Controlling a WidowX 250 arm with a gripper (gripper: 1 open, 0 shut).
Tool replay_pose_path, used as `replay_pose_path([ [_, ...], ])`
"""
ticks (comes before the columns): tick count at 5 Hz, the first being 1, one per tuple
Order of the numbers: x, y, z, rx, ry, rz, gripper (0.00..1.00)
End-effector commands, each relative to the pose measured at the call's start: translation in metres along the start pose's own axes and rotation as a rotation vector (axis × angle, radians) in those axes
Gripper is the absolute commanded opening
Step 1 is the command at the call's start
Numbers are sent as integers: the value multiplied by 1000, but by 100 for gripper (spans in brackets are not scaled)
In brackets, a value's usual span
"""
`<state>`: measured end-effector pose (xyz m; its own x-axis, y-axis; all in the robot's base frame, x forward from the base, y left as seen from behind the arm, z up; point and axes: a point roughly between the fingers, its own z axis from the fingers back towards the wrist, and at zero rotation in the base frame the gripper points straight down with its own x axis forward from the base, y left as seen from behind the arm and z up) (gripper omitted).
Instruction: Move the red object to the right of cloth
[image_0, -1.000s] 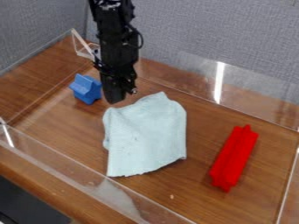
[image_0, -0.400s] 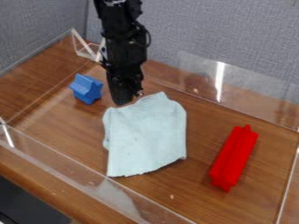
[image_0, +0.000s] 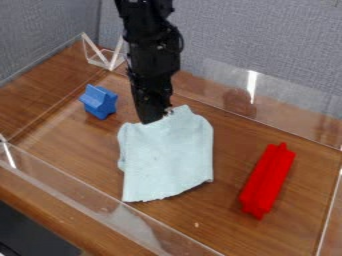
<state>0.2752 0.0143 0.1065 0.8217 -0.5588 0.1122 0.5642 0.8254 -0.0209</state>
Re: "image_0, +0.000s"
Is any clear acrylic right barrier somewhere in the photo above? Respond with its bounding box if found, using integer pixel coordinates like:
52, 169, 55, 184
316, 167, 342, 256

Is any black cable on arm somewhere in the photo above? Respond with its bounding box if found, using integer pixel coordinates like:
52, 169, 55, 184
169, 23, 186, 54

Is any red object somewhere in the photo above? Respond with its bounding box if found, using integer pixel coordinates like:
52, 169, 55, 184
239, 143, 297, 219

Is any clear acrylic front barrier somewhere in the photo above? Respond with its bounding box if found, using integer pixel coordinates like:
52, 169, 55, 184
0, 135, 223, 256

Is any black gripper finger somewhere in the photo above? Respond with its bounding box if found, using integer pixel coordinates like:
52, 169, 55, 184
153, 95, 167, 121
133, 89, 154, 124

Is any clear acrylic back barrier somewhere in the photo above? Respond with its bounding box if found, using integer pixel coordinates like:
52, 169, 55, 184
173, 59, 342, 151

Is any clear acrylic corner bracket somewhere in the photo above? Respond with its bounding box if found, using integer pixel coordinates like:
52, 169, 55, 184
80, 31, 131, 72

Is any clear acrylic barrier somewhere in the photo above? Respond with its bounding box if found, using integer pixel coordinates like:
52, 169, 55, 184
0, 135, 223, 256
316, 167, 342, 256
173, 59, 342, 151

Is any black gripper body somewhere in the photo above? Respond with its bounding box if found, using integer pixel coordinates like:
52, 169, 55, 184
124, 59, 177, 114

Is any blue star-shaped block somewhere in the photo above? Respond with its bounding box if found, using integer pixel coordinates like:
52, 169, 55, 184
79, 84, 118, 120

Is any light blue cloth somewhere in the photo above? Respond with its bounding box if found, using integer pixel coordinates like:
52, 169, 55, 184
118, 105, 214, 202

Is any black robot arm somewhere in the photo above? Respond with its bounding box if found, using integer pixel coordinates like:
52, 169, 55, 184
114, 0, 185, 124

